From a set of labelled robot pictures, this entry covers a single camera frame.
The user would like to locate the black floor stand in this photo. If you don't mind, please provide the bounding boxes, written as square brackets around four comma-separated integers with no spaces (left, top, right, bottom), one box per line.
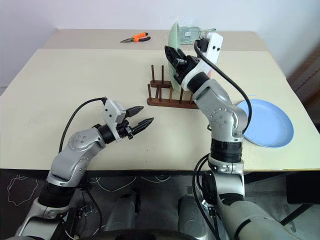
[279,171,320,226]

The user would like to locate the orange black pliers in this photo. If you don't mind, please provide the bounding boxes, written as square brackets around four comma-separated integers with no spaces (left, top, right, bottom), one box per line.
[119,31,152,44]

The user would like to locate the green plate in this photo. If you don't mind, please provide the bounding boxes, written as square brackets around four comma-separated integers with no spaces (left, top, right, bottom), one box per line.
[166,21,183,89]

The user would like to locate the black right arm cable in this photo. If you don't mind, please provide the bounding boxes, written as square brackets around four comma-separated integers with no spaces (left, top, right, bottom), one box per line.
[193,39,252,135]

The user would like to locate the wooden side furniture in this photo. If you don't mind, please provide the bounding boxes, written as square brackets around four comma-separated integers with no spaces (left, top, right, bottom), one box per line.
[286,48,320,102]

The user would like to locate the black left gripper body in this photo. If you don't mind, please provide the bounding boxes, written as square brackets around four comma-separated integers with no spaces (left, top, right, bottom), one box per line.
[116,119,135,141]

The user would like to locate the wooden dish rack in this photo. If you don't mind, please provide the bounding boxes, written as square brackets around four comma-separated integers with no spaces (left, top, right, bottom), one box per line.
[146,64,200,110]

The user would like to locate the black torso cable bundle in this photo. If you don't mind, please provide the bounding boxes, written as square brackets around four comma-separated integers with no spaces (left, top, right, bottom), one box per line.
[191,153,227,240]

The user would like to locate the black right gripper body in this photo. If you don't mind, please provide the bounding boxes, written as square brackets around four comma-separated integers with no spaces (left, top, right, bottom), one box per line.
[174,55,203,80]

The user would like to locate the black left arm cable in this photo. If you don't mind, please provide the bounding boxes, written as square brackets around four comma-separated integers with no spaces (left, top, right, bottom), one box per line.
[57,96,108,155]

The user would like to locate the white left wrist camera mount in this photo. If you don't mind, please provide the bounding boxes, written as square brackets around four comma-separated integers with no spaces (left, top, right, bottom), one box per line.
[102,98,127,143]

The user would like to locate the clear glass container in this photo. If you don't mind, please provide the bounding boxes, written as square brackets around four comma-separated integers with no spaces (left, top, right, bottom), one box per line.
[178,24,217,46]

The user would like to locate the blue plate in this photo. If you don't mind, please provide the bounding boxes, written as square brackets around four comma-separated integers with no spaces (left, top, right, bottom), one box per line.
[236,98,295,149]

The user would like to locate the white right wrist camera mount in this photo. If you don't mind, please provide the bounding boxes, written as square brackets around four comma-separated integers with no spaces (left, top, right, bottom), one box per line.
[181,31,225,91]

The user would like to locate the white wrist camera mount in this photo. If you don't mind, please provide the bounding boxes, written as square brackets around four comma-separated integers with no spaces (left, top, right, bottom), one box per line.
[102,98,127,143]
[181,31,225,91]

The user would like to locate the white floor wire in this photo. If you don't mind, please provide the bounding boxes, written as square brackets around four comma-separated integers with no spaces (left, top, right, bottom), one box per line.
[6,174,173,208]

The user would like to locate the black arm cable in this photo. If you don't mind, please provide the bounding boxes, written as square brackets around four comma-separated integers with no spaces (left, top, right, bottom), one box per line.
[193,39,252,135]
[57,96,108,155]

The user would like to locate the grey robot leg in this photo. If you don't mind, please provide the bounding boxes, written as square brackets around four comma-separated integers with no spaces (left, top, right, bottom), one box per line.
[176,193,213,235]
[103,191,141,232]

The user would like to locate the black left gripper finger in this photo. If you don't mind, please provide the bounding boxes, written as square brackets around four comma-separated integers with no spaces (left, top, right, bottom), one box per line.
[130,116,155,136]
[124,105,145,119]

